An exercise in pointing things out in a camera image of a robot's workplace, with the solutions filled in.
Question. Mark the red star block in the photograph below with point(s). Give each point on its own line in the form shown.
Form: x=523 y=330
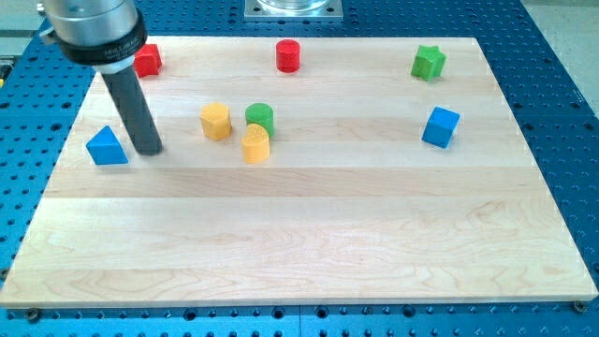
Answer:
x=147 y=61

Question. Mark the blue cube block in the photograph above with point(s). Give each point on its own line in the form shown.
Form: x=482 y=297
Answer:
x=440 y=127

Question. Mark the green cylinder block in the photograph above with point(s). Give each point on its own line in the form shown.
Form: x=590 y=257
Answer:
x=261 y=114

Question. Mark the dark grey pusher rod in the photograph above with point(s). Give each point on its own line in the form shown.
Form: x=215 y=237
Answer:
x=130 y=102

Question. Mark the yellow hexagon block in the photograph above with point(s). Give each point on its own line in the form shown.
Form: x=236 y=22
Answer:
x=215 y=121

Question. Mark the blue triangle block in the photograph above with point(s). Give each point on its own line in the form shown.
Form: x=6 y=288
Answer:
x=106 y=149

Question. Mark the green star block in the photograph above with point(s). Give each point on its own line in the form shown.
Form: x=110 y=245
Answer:
x=428 y=63

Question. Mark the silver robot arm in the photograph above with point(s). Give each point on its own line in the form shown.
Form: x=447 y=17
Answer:
x=104 y=34

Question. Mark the red cylinder block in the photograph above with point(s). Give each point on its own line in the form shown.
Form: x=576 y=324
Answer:
x=287 y=55

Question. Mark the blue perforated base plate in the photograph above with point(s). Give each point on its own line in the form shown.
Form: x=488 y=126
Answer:
x=44 y=92

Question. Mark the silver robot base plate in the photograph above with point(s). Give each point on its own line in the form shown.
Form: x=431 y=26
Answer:
x=287 y=10

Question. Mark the wooden board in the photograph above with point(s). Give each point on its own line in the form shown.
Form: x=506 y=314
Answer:
x=351 y=207

